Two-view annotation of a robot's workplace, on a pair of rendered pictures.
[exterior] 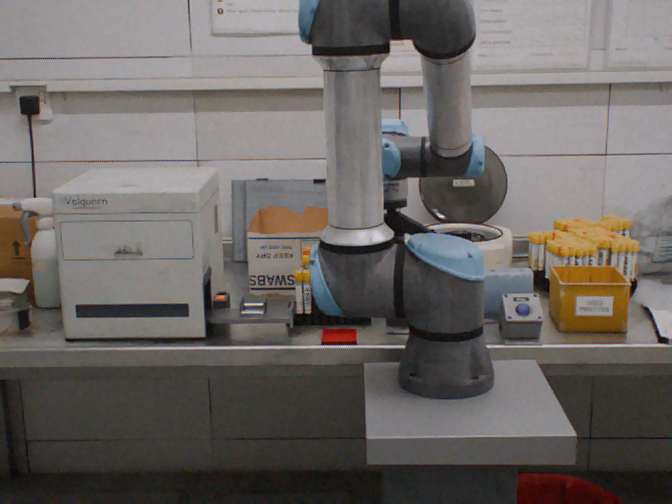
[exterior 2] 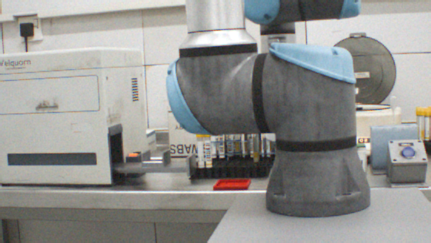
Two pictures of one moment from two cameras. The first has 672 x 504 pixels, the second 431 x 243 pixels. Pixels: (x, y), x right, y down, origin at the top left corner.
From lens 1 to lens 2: 0.67 m
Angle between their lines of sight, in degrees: 13
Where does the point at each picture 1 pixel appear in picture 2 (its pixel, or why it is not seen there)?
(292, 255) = not seen: hidden behind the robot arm
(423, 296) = (285, 99)
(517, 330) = (402, 173)
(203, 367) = (109, 211)
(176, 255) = (85, 108)
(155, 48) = not seen: outside the picture
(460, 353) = (329, 164)
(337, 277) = (192, 84)
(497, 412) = (369, 226)
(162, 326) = (75, 174)
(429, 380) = (294, 196)
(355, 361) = not seen: hidden behind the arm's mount
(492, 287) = (380, 141)
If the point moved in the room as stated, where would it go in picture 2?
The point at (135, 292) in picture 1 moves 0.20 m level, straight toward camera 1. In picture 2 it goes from (52, 142) to (29, 156)
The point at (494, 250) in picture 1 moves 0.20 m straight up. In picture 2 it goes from (384, 116) to (382, 33)
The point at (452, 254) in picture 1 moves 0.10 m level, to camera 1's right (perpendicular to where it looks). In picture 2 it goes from (314, 48) to (390, 45)
